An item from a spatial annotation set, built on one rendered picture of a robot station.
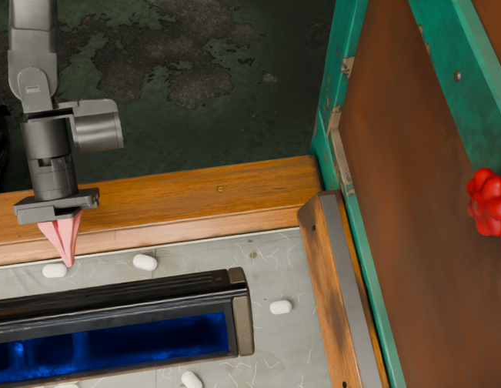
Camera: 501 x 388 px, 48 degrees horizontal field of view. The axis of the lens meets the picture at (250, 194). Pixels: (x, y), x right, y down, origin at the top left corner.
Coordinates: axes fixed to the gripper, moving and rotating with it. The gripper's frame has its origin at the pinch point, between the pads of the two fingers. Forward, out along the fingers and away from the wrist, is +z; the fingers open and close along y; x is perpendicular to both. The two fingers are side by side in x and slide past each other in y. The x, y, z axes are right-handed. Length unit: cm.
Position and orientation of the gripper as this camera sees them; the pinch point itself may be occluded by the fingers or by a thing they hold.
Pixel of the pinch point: (69, 259)
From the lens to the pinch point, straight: 82.5
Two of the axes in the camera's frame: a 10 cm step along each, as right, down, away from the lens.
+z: 1.2, 9.7, 2.0
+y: 9.9, -1.3, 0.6
